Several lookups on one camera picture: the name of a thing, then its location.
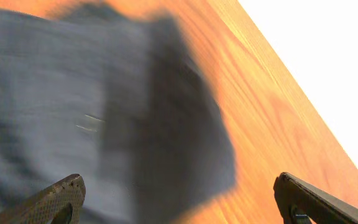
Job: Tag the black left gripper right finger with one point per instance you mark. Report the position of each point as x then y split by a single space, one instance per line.
301 202

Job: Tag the dark blue shorts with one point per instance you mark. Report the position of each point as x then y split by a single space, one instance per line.
121 103

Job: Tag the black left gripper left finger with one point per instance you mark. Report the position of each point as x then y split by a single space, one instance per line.
60 203

